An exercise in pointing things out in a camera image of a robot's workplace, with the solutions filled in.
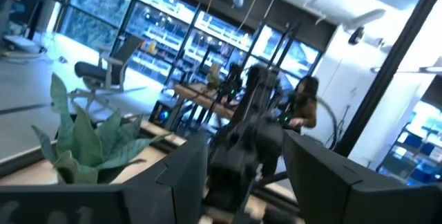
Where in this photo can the wooden background table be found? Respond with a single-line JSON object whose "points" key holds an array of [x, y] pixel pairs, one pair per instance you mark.
{"points": [[200, 94]]}

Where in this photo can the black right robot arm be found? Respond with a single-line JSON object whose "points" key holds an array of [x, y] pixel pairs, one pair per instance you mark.
{"points": [[257, 96]]}

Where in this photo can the office chair with grey legs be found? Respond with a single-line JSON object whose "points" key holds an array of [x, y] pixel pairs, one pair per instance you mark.
{"points": [[93, 72]]}

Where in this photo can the black ceiling camera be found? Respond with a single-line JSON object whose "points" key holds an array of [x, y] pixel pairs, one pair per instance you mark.
{"points": [[355, 35]]}

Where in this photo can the black upright frame post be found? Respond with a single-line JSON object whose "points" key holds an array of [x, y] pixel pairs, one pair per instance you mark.
{"points": [[390, 65]]}

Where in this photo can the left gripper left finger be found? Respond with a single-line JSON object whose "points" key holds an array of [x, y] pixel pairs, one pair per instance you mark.
{"points": [[179, 189]]}

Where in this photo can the person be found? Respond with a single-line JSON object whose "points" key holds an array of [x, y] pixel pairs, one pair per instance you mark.
{"points": [[307, 106]]}

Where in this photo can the green plant in white pot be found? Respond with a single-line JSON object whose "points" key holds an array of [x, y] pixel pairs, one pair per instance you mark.
{"points": [[83, 141]]}

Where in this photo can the black computer tower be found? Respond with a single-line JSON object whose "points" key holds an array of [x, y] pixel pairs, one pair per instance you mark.
{"points": [[162, 113]]}

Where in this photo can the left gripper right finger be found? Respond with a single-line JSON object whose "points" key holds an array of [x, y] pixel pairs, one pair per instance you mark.
{"points": [[317, 182]]}

